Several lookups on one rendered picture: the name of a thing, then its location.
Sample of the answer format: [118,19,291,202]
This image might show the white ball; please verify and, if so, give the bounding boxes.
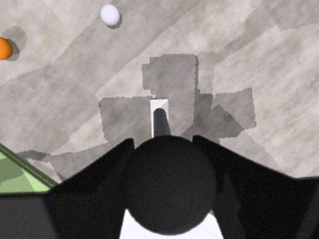
[100,4,120,26]

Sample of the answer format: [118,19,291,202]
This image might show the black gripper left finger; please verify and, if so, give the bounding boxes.
[0,138,135,239]

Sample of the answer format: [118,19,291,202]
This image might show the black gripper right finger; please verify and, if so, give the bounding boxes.
[192,135,319,239]

